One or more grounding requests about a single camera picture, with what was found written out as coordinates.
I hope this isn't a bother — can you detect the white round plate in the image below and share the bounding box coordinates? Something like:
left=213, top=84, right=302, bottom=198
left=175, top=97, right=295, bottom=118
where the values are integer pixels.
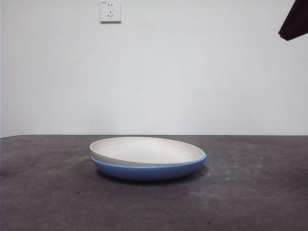
left=90, top=136, right=205, bottom=167

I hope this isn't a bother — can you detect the blue round plate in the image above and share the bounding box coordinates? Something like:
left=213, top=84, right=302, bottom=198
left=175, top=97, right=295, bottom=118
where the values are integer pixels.
left=90, top=154, right=207, bottom=182

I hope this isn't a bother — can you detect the white wall socket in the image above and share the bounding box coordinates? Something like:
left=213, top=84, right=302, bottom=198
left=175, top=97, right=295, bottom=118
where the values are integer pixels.
left=100, top=0, right=122, bottom=24

